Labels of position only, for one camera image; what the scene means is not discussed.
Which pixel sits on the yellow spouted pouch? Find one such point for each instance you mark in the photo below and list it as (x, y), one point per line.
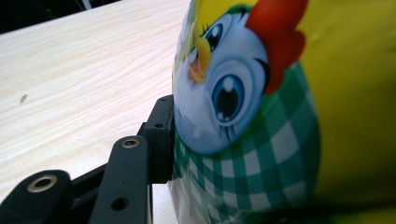
(280, 124)

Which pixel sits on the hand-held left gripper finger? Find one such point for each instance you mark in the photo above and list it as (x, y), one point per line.
(160, 137)

